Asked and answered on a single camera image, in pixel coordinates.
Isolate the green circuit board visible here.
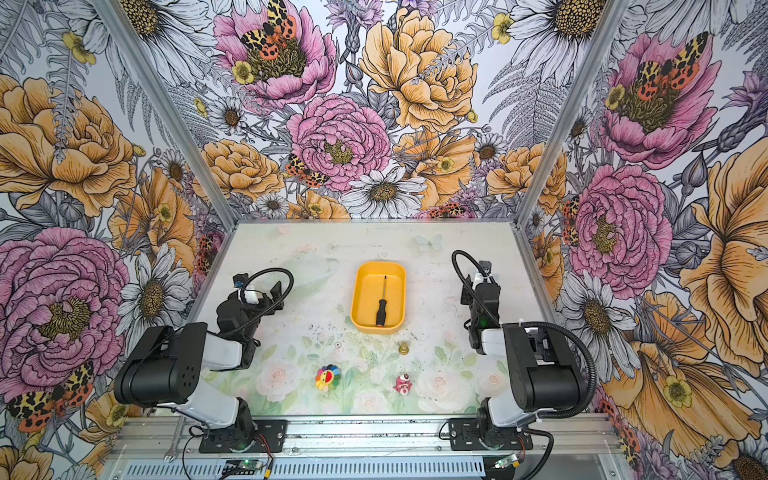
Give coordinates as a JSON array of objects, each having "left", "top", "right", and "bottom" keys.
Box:
[
  {"left": 493, "top": 453, "right": 520, "bottom": 469},
  {"left": 221, "top": 459, "right": 271, "bottom": 478}
]

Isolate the silver wrench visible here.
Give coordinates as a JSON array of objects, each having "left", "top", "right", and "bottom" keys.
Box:
[{"left": 163, "top": 416, "right": 185, "bottom": 463}]

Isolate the aluminium front rail frame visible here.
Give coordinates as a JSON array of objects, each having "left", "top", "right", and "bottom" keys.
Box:
[{"left": 108, "top": 413, "right": 621, "bottom": 461}]

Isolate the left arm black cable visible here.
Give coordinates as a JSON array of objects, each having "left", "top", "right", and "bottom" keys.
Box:
[{"left": 221, "top": 266, "right": 295, "bottom": 337}]

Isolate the yellow plastic bin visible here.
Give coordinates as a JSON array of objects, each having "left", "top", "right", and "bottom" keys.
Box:
[{"left": 350, "top": 261, "right": 407, "bottom": 335}]

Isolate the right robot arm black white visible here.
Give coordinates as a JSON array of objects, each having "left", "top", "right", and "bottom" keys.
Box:
[{"left": 448, "top": 250, "right": 598, "bottom": 451}]

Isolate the black orange handle screwdriver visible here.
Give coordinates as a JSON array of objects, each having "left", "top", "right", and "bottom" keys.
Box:
[{"left": 375, "top": 275, "right": 388, "bottom": 327}]

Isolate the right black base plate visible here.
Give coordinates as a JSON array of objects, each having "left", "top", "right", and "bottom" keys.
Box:
[{"left": 447, "top": 418, "right": 533, "bottom": 451}]

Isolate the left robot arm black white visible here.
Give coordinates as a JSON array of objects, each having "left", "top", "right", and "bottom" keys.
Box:
[{"left": 114, "top": 267, "right": 294, "bottom": 455}]

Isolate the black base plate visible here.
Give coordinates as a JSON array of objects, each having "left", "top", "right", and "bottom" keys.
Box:
[
  {"left": 447, "top": 418, "right": 533, "bottom": 451},
  {"left": 199, "top": 420, "right": 288, "bottom": 454}
]

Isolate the right green circuit board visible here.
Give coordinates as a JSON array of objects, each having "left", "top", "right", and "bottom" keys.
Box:
[{"left": 493, "top": 453, "right": 520, "bottom": 469}]

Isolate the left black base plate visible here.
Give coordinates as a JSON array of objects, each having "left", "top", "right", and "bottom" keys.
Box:
[{"left": 199, "top": 420, "right": 288, "bottom": 454}]

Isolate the rainbow flower toy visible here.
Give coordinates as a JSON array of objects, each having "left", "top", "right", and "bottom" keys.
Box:
[{"left": 315, "top": 364, "right": 341, "bottom": 392}]

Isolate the left green circuit board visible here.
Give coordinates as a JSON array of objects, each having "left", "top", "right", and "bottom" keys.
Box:
[{"left": 221, "top": 459, "right": 271, "bottom": 478}]

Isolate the pink strawberry bear toy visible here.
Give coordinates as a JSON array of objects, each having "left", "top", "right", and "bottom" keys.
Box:
[{"left": 393, "top": 373, "right": 413, "bottom": 395}]

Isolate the white slotted cable duct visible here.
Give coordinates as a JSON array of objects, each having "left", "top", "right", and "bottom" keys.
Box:
[{"left": 113, "top": 456, "right": 486, "bottom": 479}]

